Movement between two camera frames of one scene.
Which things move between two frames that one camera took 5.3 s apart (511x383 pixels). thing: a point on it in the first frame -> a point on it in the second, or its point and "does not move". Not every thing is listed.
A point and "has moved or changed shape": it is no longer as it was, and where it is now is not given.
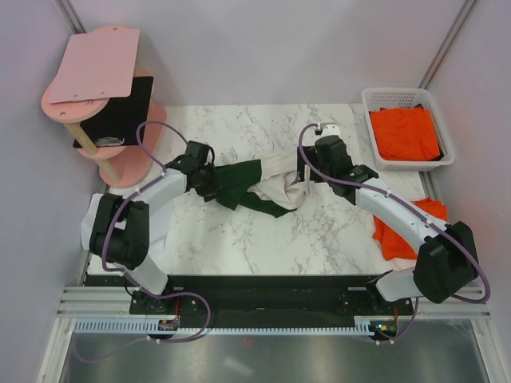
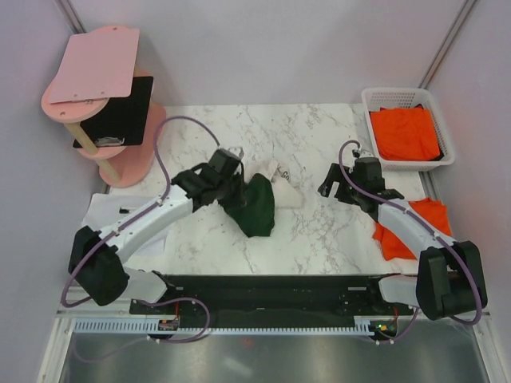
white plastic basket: (374, 98) does not move
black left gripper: (211, 190) -> (234, 201)
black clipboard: (119, 121) does not move
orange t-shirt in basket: (405, 134) does not move
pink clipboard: (99, 65) does not move
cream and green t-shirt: (271, 184) has moved or changed shape
